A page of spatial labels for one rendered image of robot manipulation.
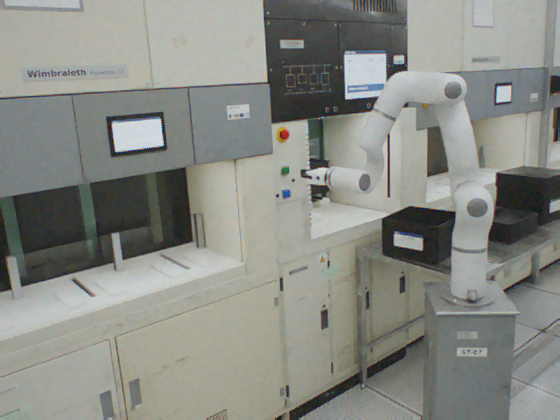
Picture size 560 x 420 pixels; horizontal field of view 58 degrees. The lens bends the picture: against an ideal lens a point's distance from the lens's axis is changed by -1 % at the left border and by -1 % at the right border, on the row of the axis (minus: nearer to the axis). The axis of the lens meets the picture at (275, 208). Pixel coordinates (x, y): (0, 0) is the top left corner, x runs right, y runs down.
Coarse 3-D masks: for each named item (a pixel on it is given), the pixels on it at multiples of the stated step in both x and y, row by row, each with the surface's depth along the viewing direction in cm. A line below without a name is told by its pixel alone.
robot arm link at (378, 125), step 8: (376, 112) 173; (368, 120) 175; (376, 120) 173; (384, 120) 172; (392, 120) 173; (368, 128) 175; (376, 128) 173; (384, 128) 173; (360, 136) 177; (368, 136) 175; (376, 136) 174; (384, 136) 175; (360, 144) 177; (368, 144) 175; (376, 144) 175; (368, 152) 178; (376, 152) 177; (368, 160) 186; (376, 160) 181; (368, 168) 187; (376, 168) 184; (376, 176) 185; (368, 192) 188
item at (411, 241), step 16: (416, 208) 248; (384, 224) 230; (400, 224) 225; (416, 224) 219; (432, 224) 244; (448, 224) 221; (384, 240) 232; (400, 240) 226; (416, 240) 221; (432, 240) 216; (448, 240) 223; (400, 256) 228; (416, 256) 223; (432, 256) 218; (448, 256) 225
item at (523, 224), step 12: (504, 216) 248; (516, 216) 247; (528, 216) 246; (492, 228) 242; (504, 228) 237; (516, 228) 238; (528, 228) 247; (492, 240) 243; (504, 240) 238; (516, 240) 240
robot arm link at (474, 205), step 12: (456, 192) 176; (468, 192) 167; (480, 192) 166; (456, 204) 171; (468, 204) 166; (480, 204) 165; (492, 204) 166; (456, 216) 171; (468, 216) 167; (480, 216) 166; (492, 216) 168; (456, 228) 175; (468, 228) 172; (480, 228) 171; (456, 240) 178; (468, 240) 175; (480, 240) 174; (468, 252) 176; (480, 252) 176
